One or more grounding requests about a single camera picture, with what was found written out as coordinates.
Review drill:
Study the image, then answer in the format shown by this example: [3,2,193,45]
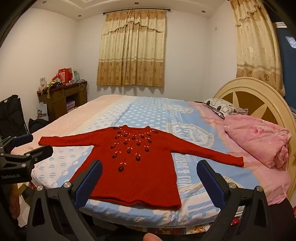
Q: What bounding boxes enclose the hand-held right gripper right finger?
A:
[196,160,278,241]

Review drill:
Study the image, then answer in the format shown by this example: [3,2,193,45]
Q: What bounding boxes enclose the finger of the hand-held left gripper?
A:
[23,146,53,164]
[13,133,34,145]

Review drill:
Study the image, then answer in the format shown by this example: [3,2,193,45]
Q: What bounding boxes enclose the person's left hand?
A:
[9,184,21,223]

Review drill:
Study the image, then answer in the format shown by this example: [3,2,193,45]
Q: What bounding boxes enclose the cream round headboard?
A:
[213,77,295,200]

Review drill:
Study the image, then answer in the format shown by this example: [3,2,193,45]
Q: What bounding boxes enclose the black curtain rod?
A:
[103,8,171,15]

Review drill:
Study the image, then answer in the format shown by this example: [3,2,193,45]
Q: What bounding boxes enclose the pink folded quilt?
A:
[223,115,292,169]

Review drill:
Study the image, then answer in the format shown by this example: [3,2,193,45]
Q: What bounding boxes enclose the black bag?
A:
[28,118,50,133]

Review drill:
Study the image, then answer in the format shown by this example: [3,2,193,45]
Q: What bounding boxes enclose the white paper bag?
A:
[37,103,49,121]

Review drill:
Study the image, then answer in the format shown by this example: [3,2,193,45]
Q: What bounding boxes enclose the person's dark clothing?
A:
[266,197,296,241]

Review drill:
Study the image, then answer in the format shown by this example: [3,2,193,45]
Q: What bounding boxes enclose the blue pink dotted blanket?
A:
[10,95,290,229]

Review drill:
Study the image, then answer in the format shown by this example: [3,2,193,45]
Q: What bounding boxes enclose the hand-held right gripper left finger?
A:
[26,160,103,241]

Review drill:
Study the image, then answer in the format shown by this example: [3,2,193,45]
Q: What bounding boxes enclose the dark window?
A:
[273,22,296,112]

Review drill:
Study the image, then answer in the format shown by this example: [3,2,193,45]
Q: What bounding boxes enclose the beige patterned curtain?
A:
[228,0,286,97]
[97,9,167,88]

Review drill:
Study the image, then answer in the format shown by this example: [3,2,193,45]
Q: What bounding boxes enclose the red embroidered knit sweater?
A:
[38,124,245,210]

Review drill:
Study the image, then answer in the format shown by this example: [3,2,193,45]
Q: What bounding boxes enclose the dark wooden desk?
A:
[36,80,88,121]

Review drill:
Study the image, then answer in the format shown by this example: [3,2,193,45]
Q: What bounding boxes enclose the red gift bag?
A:
[58,68,73,83]

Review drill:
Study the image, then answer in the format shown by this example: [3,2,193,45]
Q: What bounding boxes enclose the black folding chair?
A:
[0,95,31,140]

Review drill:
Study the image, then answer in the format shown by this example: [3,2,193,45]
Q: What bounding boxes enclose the grey patterned pillow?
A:
[203,98,248,120]

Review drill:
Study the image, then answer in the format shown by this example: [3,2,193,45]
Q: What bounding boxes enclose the floral bed sheet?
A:
[162,224,214,235]

